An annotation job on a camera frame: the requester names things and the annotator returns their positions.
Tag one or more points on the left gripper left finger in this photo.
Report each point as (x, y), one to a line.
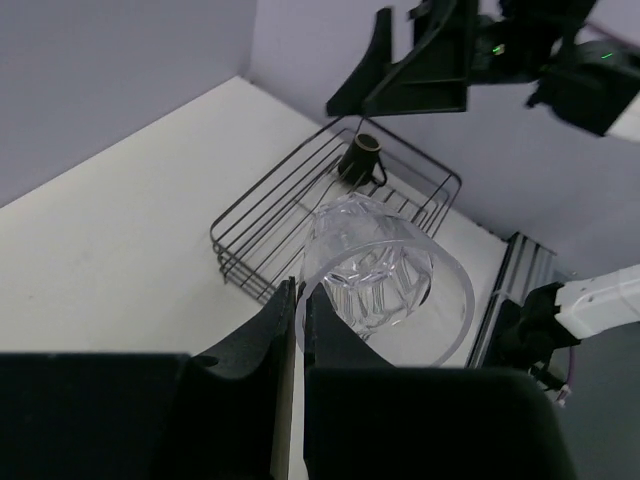
(221, 414)

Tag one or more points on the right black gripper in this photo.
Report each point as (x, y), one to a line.
(434, 76)

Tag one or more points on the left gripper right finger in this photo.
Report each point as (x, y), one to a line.
(365, 418)

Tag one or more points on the brown ceramic mug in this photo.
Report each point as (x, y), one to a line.
(361, 163)

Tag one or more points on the small clear glass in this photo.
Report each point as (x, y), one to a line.
(391, 284)

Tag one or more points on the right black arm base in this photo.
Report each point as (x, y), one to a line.
(525, 337)

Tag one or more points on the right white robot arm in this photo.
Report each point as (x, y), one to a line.
(593, 86)

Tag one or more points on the black wire dish rack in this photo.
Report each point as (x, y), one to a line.
(258, 241)

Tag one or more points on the aluminium mounting rail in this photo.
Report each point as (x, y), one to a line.
(526, 265)

